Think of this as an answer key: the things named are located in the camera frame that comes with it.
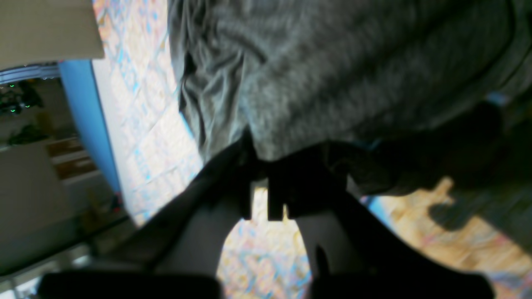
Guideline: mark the grey t-shirt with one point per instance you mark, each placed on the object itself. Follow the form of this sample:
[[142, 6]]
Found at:
[[398, 93]]

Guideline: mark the patterned tablecloth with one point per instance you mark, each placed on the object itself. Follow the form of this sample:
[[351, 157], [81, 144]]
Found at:
[[156, 158]]

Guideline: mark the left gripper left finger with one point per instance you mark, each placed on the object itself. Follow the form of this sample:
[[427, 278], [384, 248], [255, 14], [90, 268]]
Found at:
[[177, 253]]

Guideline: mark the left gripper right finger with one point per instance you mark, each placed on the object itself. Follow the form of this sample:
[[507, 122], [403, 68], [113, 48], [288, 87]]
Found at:
[[352, 254]]

